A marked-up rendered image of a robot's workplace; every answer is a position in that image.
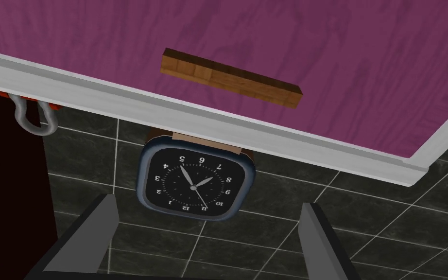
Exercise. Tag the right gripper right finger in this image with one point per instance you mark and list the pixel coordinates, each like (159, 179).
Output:
(321, 249)

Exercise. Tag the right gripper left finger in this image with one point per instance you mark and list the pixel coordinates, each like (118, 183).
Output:
(84, 241)

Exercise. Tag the dark maroon cupboard door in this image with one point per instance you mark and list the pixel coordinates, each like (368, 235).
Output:
(10, 186)

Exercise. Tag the blue-rimmed black clock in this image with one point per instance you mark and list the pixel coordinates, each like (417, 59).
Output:
(195, 182)

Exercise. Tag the purple drawer front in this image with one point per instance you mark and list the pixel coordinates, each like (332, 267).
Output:
(247, 50)

